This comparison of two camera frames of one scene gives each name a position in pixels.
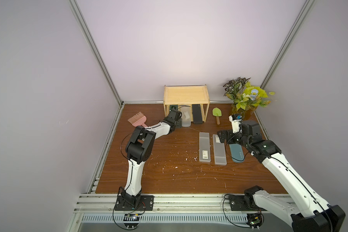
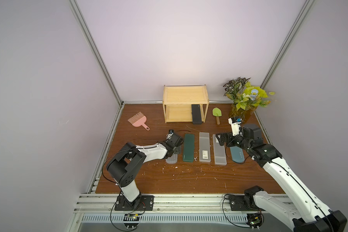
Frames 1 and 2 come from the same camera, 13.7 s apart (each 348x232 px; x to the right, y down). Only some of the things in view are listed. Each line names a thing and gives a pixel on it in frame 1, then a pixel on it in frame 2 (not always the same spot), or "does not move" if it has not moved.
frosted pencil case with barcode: [204, 147] does not move
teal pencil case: [237, 152] does not move
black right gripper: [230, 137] does not move
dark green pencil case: [173, 107] to [189, 148]
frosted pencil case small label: [219, 152] does not move
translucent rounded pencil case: [186, 116] to [172, 159]
